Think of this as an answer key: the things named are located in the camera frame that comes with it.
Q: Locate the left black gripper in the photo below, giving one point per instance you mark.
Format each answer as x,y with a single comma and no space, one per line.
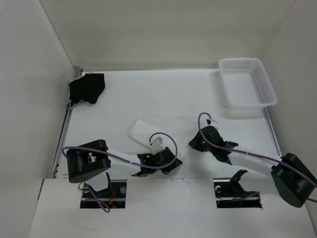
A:
176,164

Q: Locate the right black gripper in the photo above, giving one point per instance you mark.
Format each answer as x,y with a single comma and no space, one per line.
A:
194,143

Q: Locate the white tank top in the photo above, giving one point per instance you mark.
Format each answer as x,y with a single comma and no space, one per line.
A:
142,131

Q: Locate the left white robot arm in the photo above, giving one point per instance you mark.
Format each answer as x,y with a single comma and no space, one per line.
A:
95,164

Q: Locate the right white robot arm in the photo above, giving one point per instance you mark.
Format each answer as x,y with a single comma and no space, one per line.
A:
293,180

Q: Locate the black folded tank top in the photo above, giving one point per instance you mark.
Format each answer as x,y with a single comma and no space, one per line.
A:
87,88

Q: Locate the white plastic basket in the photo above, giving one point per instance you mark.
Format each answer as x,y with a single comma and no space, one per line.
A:
246,84

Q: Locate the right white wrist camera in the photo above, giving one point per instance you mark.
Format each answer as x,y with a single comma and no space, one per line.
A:
211,122

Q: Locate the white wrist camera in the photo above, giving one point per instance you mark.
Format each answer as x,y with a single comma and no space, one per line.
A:
211,122
157,145

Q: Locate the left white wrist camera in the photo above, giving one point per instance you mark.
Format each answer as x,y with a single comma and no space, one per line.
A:
157,145

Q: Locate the right metal table rail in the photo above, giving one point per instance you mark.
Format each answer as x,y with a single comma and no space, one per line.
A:
271,130

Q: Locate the metal table rail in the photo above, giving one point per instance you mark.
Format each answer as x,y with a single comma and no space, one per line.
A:
271,130
64,127

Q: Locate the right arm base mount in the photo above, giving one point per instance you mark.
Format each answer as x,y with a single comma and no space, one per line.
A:
230,194

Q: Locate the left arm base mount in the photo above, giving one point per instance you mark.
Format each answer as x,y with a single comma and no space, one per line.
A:
112,197

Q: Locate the left metal table rail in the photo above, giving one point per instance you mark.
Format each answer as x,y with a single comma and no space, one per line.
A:
64,127

